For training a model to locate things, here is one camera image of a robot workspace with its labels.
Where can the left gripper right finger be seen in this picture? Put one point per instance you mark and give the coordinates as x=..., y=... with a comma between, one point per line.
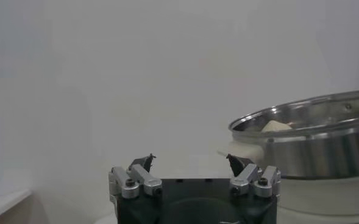
x=246, y=176

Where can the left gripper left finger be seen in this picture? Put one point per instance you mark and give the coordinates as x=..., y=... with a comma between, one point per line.
x=142, y=179

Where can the white steamed baozi bun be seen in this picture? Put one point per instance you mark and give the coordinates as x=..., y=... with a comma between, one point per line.
x=276, y=126

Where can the perforated steel steamer basket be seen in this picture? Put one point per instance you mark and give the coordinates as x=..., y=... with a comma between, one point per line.
x=325, y=155

